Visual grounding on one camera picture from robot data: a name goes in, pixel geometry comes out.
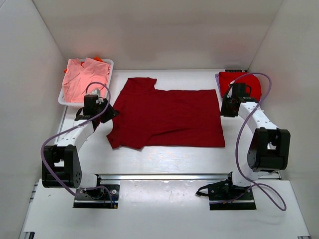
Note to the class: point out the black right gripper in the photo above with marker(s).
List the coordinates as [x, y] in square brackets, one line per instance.
[224, 112]

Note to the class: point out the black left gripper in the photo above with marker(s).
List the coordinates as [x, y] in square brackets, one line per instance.
[111, 113]

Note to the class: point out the dark red t-shirt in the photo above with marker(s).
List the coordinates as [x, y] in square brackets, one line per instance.
[151, 117]

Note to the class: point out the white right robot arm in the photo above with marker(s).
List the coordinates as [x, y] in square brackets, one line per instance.
[269, 149]

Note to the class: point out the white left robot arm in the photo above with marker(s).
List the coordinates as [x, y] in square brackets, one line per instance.
[60, 162]

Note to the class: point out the folded bright red t-shirt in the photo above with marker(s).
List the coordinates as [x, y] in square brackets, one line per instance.
[250, 80]

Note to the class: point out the black device at back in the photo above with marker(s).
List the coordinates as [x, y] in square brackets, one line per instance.
[233, 70]

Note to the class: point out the pink t-shirt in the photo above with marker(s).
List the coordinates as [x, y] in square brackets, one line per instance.
[79, 82]

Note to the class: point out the white plastic basket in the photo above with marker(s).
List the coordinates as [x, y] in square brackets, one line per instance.
[104, 82]

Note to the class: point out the orange t-shirt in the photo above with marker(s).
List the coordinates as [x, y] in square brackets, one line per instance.
[82, 62]

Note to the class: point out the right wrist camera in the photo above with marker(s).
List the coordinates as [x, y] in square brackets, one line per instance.
[236, 90]

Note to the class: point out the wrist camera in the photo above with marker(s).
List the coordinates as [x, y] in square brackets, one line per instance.
[92, 102]
[236, 90]

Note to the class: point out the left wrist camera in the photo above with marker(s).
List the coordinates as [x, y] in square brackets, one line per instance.
[92, 102]

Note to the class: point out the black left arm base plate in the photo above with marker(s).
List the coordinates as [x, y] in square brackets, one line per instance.
[104, 197]

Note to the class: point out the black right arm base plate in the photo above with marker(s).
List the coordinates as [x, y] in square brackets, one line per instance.
[224, 196]

